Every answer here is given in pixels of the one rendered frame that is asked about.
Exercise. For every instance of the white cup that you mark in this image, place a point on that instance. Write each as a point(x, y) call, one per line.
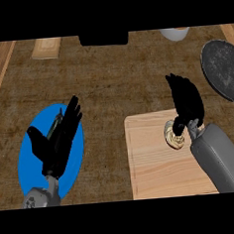
point(174, 33)

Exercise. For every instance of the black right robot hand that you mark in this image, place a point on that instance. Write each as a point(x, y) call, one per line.
point(186, 98)

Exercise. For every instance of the black appliance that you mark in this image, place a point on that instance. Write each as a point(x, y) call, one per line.
point(103, 39)

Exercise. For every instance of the cream swirl cupcake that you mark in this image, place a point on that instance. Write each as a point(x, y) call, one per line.
point(173, 141)

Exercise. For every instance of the pale wooden cutting board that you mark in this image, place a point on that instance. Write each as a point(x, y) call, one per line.
point(155, 162)

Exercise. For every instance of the dark grey pan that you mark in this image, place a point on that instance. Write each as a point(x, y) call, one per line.
point(223, 69)

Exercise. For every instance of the small pale wooden board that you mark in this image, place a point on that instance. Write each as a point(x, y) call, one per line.
point(46, 47)

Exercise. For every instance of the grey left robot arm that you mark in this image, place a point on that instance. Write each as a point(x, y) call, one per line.
point(42, 195)

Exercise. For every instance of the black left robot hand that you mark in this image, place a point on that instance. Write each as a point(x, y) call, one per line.
point(58, 145)

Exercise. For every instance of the dark green utensil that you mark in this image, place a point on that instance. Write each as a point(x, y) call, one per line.
point(57, 122)

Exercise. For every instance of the blue oval plate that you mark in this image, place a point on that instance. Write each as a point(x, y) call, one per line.
point(72, 159)

